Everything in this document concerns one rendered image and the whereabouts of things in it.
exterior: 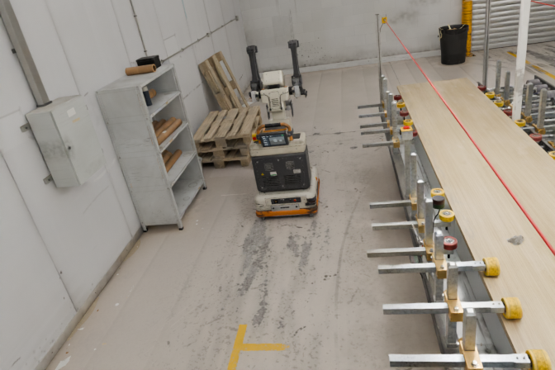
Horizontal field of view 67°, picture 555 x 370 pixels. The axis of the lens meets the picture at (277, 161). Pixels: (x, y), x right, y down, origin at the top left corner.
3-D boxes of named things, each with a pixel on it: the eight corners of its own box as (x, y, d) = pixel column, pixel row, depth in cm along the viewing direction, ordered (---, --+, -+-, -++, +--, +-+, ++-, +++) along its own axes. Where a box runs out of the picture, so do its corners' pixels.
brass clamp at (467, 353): (465, 378, 144) (466, 367, 142) (456, 346, 156) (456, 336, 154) (485, 378, 143) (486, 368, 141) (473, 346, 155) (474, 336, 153)
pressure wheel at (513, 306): (505, 300, 162) (499, 295, 170) (508, 320, 162) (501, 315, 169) (522, 299, 161) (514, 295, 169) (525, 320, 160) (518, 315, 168)
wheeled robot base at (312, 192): (318, 215, 414) (315, 193, 404) (255, 219, 426) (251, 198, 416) (320, 182, 474) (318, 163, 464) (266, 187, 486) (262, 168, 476)
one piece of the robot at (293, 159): (312, 200, 416) (301, 121, 382) (258, 203, 426) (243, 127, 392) (314, 183, 446) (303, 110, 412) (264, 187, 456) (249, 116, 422)
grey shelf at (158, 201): (143, 232, 445) (93, 92, 381) (173, 190, 525) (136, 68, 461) (182, 230, 436) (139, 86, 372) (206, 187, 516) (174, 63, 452)
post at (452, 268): (447, 353, 183) (448, 266, 164) (445, 346, 187) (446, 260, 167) (456, 353, 183) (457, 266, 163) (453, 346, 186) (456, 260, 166)
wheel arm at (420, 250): (367, 258, 223) (367, 252, 222) (367, 254, 226) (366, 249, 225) (453, 255, 215) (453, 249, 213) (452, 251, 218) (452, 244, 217)
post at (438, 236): (435, 315, 207) (435, 234, 187) (434, 309, 210) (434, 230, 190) (443, 315, 206) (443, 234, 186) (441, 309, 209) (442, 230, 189)
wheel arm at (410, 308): (383, 315, 174) (383, 308, 172) (382, 309, 177) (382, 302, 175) (514, 313, 164) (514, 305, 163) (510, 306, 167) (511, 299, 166)
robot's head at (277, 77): (282, 82, 408) (282, 68, 412) (262, 84, 412) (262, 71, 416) (286, 88, 421) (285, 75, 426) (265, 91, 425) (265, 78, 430)
